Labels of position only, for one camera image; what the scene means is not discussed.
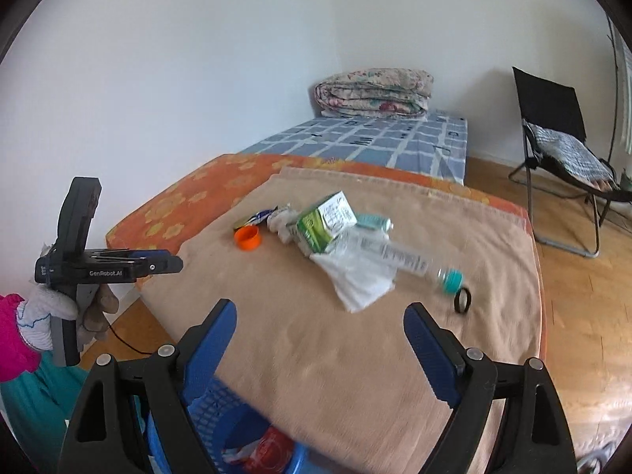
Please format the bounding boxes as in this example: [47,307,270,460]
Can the black rubber ring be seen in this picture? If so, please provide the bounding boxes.
[452,286,472,316]

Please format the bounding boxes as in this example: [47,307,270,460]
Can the orange plastic cap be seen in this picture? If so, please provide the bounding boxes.
[233,225,261,252]

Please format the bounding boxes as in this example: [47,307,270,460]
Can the white plastic bag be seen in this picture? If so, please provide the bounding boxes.
[310,252,396,314]

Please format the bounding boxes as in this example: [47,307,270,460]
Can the blue green snack packet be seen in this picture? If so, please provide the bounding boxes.
[232,207,278,231]

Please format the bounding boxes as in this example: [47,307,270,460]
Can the clear plastic bottle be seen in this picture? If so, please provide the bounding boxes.
[332,227,464,294]

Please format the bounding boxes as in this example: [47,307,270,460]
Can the teal ointment tube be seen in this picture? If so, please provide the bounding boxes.
[355,213,393,233]

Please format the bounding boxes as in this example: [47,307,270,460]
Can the green milk carton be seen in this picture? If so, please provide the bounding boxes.
[289,192,357,257]

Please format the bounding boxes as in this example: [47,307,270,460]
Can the left gloved hand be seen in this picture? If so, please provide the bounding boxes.
[16,285,119,351]

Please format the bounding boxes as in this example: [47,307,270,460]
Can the orange floral bed sheet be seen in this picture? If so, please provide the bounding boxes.
[106,153,547,355]

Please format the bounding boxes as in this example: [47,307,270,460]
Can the beige towel blanket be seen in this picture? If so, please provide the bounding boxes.
[141,168,543,473]

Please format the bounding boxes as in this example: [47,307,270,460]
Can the white round floor device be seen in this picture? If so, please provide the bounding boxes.
[576,441,616,474]

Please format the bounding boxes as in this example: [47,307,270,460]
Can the blue checked bed sheet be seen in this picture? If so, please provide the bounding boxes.
[244,110,468,184]

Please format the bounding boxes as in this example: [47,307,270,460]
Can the black folding chair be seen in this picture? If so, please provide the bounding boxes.
[508,68,631,259]

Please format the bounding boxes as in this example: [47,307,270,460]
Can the checked chair cushion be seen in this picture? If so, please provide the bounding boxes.
[524,121,615,184]

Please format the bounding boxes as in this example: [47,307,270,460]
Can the folded floral quilt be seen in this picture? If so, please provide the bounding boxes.
[314,68,434,118]

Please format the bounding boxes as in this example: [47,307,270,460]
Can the black clothes drying rack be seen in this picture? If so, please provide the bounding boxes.
[608,17,631,185]

